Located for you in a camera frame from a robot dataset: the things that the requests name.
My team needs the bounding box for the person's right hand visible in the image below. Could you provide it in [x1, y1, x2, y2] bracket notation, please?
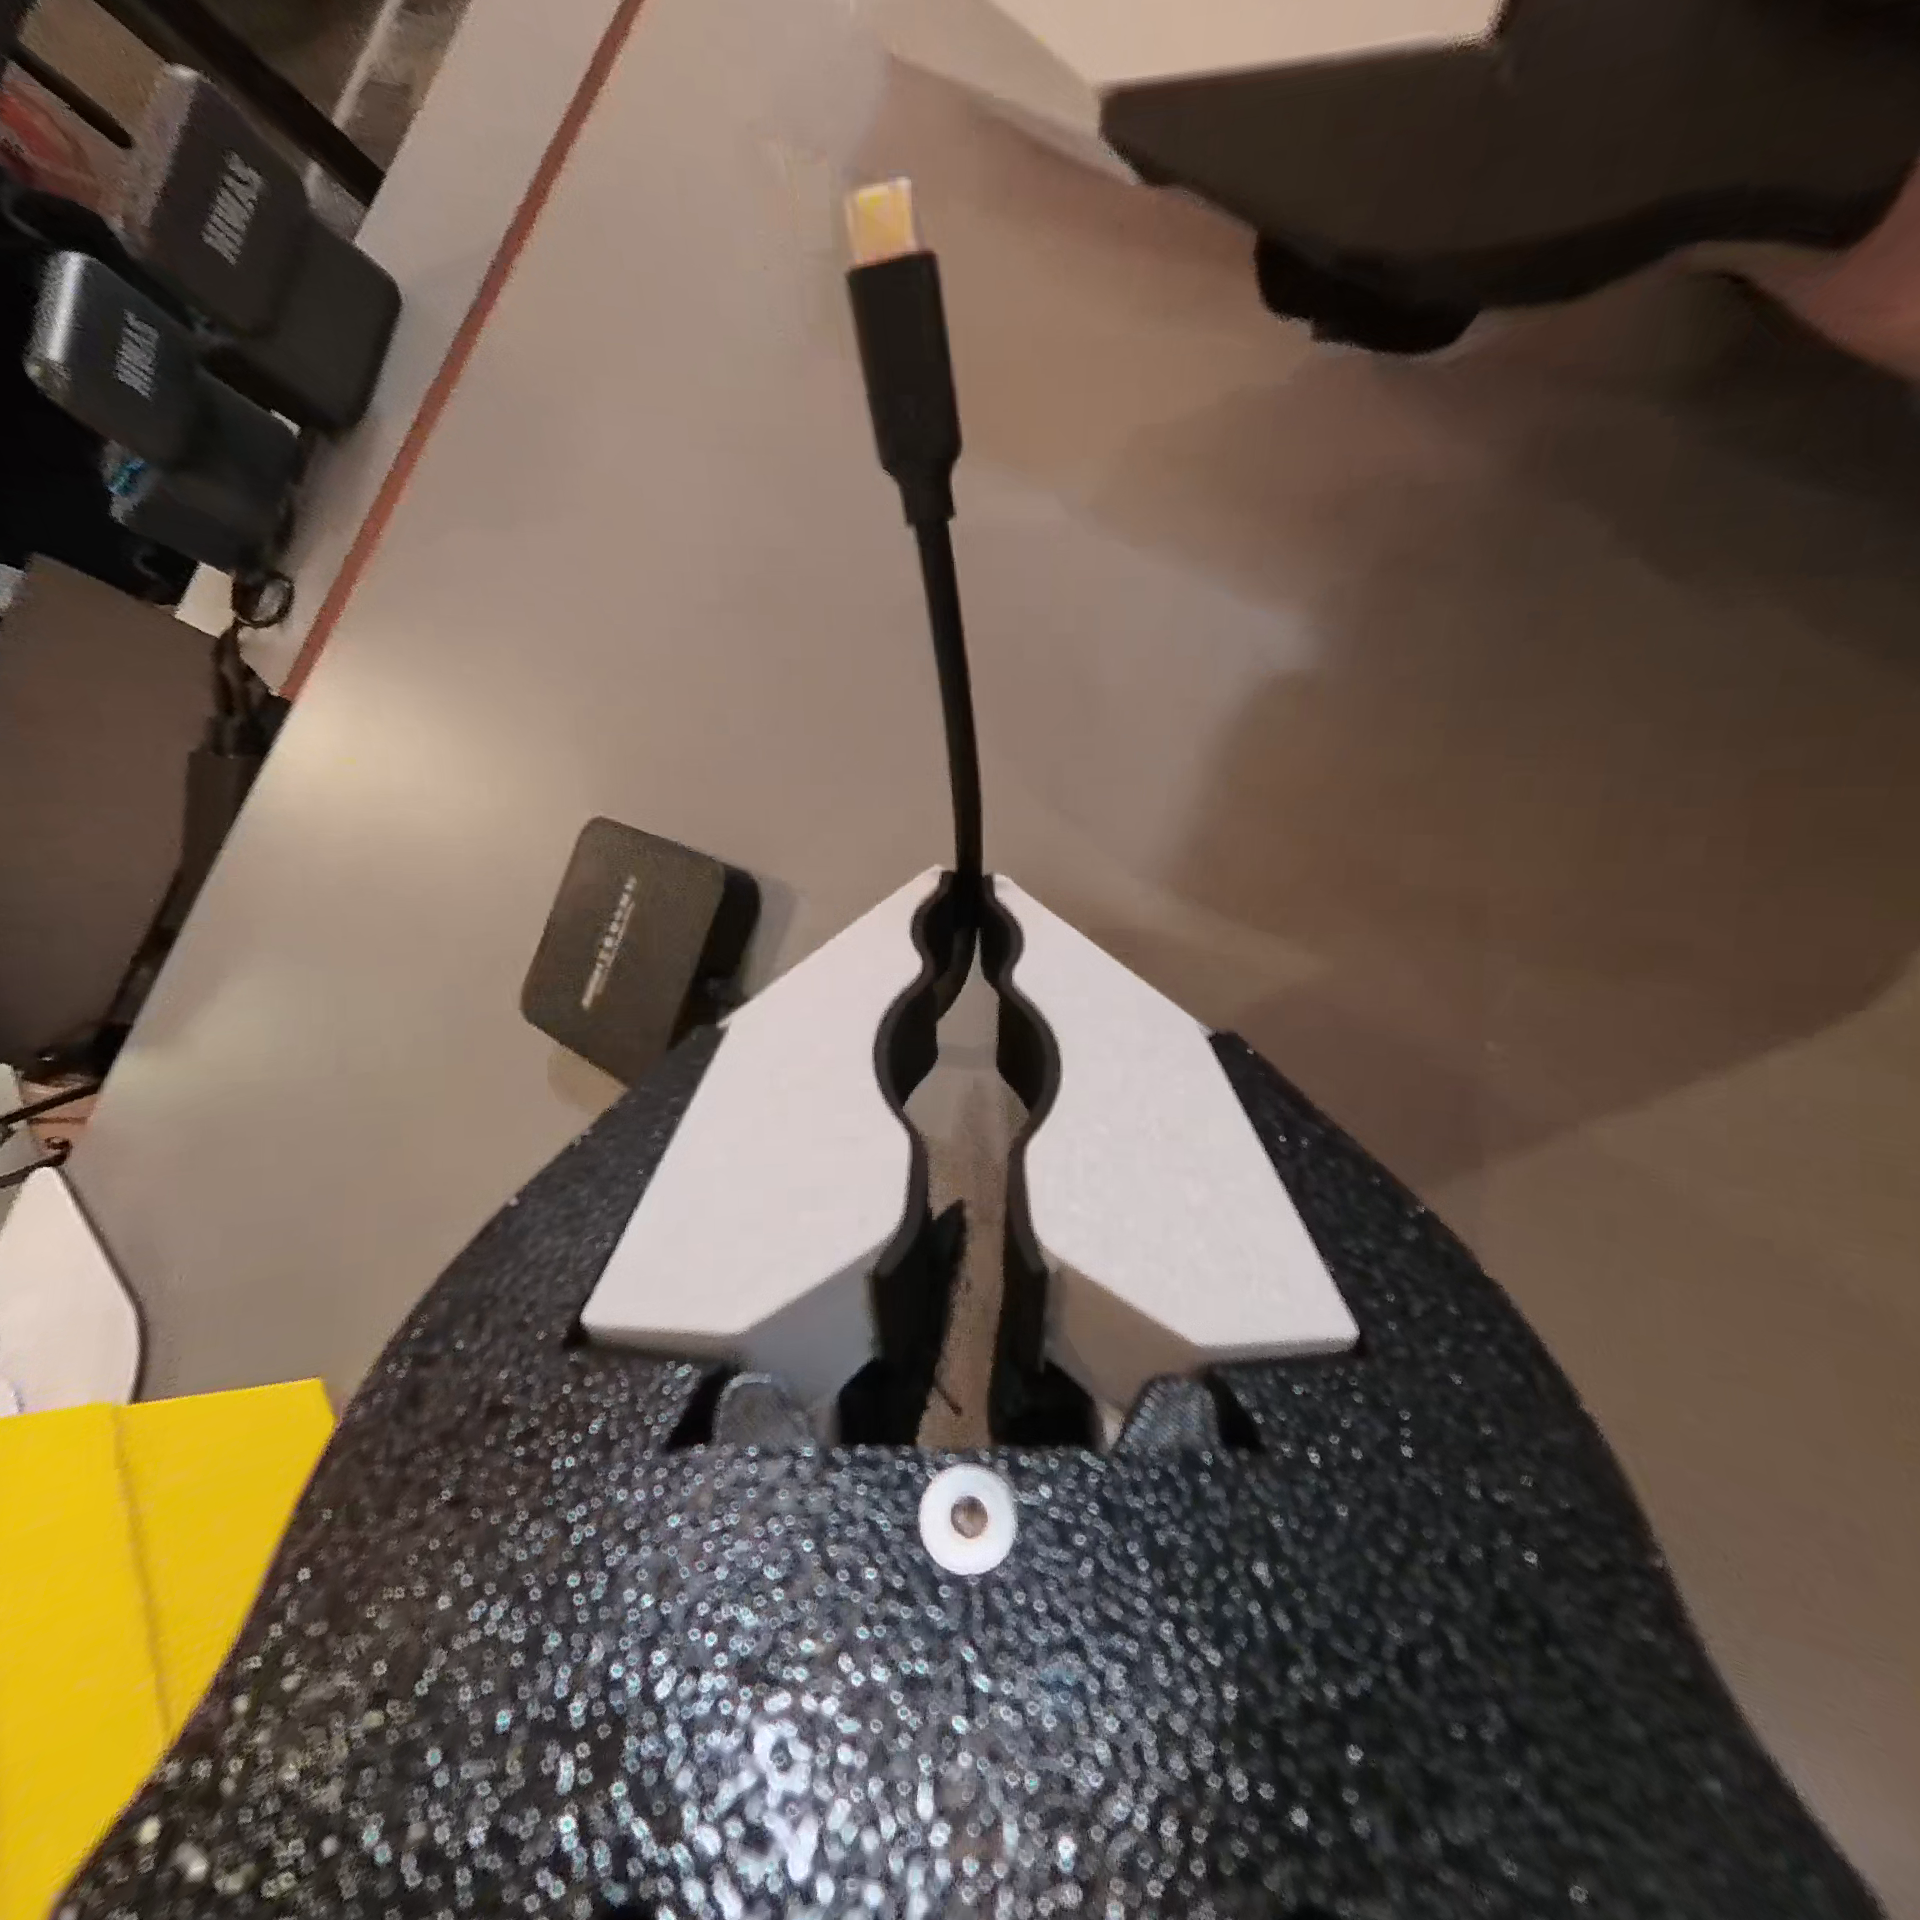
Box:
[1726, 195, 1920, 377]

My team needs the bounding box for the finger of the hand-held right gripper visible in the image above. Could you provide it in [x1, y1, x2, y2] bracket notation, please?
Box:
[1100, 42, 1503, 357]

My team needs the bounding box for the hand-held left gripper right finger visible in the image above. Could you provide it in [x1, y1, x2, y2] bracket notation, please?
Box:
[976, 874, 1362, 1421]

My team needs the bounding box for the thin smooth black hdmi cable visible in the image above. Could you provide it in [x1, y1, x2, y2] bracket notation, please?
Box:
[844, 175, 994, 977]

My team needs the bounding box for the white desk lamp base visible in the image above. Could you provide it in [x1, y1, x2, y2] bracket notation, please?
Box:
[0, 1162, 145, 1421]

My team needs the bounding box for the black rounded adapter box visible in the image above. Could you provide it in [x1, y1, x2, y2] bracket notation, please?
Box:
[518, 817, 759, 1087]

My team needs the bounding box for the black power bank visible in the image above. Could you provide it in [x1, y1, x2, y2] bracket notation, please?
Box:
[150, 59, 404, 437]
[23, 248, 309, 565]

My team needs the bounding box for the yellow plastic bin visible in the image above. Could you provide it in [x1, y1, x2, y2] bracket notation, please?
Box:
[0, 1381, 338, 1920]

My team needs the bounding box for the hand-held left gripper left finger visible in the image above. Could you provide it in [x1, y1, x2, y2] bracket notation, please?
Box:
[578, 866, 969, 1421]

